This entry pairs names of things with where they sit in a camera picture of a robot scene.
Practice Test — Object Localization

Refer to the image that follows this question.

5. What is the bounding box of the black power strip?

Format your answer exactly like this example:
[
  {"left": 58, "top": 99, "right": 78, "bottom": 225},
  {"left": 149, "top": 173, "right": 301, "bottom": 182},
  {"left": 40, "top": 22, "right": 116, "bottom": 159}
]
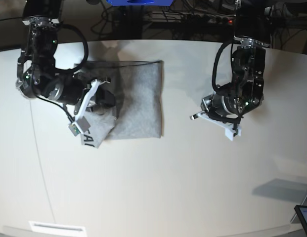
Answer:
[{"left": 186, "top": 14, "right": 235, "bottom": 25}]

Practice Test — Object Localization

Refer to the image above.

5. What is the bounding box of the tablet with dark frame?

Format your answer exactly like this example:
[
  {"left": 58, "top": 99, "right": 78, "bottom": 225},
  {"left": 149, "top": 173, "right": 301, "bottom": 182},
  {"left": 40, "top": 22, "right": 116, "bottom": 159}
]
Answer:
[{"left": 294, "top": 205, "right": 307, "bottom": 236}]

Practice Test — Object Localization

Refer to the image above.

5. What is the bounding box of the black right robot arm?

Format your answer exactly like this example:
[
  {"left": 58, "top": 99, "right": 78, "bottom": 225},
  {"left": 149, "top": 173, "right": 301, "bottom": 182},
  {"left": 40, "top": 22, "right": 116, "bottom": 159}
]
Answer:
[{"left": 16, "top": 0, "right": 96, "bottom": 120}]

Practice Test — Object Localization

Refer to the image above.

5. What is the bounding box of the grey T-shirt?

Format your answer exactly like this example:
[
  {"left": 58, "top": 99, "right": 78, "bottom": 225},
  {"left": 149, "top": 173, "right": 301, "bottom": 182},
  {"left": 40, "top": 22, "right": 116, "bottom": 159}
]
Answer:
[{"left": 80, "top": 60, "right": 163, "bottom": 148}]

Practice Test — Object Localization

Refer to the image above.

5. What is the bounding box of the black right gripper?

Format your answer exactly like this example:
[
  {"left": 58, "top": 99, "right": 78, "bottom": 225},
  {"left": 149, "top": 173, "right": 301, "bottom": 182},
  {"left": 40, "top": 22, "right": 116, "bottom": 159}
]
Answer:
[{"left": 43, "top": 73, "right": 116, "bottom": 115}]

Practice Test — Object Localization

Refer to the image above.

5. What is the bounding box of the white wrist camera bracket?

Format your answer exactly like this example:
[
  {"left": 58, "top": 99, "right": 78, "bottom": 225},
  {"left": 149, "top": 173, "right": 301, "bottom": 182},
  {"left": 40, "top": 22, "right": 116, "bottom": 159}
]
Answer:
[
  {"left": 68, "top": 78, "right": 111, "bottom": 136},
  {"left": 190, "top": 111, "right": 242, "bottom": 141}
]

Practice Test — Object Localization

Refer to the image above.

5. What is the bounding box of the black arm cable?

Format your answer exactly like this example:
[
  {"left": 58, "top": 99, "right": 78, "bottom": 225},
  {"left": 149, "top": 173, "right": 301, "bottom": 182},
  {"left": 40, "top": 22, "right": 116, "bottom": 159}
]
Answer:
[
  {"left": 211, "top": 40, "right": 234, "bottom": 93},
  {"left": 54, "top": 22, "right": 89, "bottom": 75}
]

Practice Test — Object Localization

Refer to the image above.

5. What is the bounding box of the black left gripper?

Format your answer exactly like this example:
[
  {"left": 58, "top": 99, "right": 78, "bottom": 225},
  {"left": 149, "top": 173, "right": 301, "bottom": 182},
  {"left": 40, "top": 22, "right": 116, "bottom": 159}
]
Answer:
[{"left": 201, "top": 93, "right": 240, "bottom": 121}]

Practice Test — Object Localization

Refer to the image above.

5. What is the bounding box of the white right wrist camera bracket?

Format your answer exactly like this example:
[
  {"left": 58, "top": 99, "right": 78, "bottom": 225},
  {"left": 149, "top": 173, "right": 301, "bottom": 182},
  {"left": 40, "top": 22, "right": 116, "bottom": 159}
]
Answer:
[{"left": 68, "top": 78, "right": 111, "bottom": 136}]

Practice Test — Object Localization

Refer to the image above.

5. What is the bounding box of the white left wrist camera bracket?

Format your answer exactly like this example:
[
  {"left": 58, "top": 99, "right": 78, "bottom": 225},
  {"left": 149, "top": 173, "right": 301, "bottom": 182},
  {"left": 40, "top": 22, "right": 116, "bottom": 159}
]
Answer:
[{"left": 190, "top": 111, "right": 242, "bottom": 141}]

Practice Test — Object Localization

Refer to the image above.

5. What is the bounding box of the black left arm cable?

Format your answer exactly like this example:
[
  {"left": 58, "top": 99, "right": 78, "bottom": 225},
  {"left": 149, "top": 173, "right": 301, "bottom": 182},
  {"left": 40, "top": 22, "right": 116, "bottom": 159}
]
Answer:
[{"left": 211, "top": 40, "right": 234, "bottom": 93}]

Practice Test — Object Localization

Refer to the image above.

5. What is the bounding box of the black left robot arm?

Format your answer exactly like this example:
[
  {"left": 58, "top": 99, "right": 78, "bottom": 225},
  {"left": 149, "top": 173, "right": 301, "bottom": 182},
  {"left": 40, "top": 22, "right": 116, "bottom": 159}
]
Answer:
[{"left": 201, "top": 0, "right": 271, "bottom": 124}]

